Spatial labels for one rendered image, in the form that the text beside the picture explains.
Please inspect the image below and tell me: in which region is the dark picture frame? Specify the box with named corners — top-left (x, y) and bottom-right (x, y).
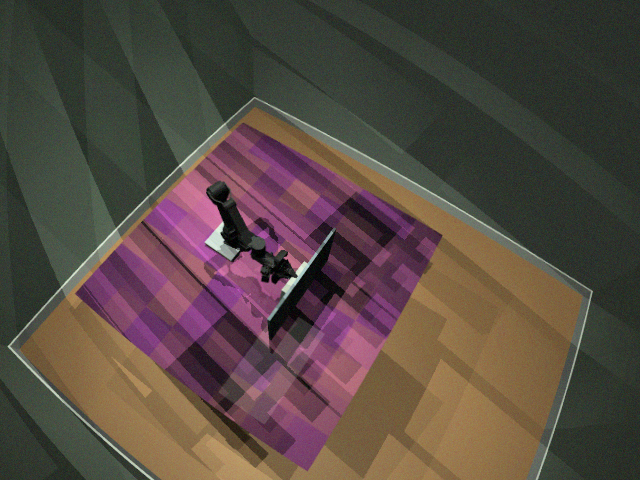
top-left (279, 261), bottom-right (308, 301)

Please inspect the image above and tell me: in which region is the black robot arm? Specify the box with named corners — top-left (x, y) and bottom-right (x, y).
top-left (206, 180), bottom-right (274, 283)

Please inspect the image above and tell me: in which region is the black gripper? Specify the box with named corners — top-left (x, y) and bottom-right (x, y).
top-left (260, 250), bottom-right (297, 284)

